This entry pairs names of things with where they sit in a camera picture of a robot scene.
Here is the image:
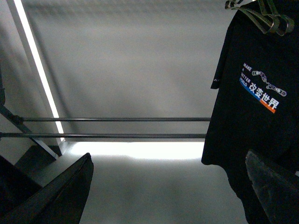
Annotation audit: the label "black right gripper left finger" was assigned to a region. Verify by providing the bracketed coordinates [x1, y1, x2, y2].
[0, 153, 94, 224]

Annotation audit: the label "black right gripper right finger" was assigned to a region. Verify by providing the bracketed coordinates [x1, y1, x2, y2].
[245, 150, 299, 224]

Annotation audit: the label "grey metal drying rack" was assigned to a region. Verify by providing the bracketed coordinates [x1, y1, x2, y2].
[0, 105, 211, 158]

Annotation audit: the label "black printed t-shirt on rack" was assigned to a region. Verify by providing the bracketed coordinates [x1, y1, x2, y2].
[201, 11, 299, 224]

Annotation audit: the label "spare metal wire hangers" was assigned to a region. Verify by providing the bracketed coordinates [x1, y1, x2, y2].
[225, 0, 295, 36]

